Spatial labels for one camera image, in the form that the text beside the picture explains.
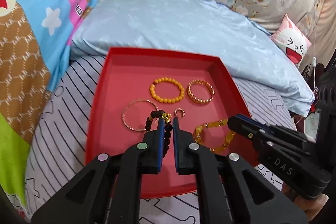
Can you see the colourful cartoon monkey blanket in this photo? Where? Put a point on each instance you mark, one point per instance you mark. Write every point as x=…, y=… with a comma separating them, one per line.
x=34, y=43

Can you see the light blue pillow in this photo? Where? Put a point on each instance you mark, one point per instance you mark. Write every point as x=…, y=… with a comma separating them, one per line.
x=170, y=22

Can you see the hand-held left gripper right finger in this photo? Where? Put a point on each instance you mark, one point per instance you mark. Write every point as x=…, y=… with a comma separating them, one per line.
x=176, y=142

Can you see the pink cartoon face cushion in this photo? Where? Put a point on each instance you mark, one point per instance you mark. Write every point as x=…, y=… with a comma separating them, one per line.
x=291, y=43

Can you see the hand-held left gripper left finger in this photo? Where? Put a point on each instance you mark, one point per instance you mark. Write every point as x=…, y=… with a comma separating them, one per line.
x=160, y=140

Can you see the grey striped bedsheet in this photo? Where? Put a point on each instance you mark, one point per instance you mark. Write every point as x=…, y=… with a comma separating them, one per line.
x=57, y=134

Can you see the pale pink cloth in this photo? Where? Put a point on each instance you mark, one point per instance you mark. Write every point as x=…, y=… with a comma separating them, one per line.
x=328, y=24

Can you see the red cardboard box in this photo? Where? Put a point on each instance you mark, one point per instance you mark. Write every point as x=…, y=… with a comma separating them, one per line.
x=123, y=161

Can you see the thin gold bangle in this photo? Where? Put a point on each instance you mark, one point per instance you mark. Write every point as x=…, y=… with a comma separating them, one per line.
x=125, y=123

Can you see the person's right hand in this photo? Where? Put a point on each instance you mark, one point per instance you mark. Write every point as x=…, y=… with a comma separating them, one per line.
x=315, y=207

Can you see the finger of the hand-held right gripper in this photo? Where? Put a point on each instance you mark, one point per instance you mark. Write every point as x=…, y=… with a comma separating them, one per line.
x=283, y=132
x=246, y=132

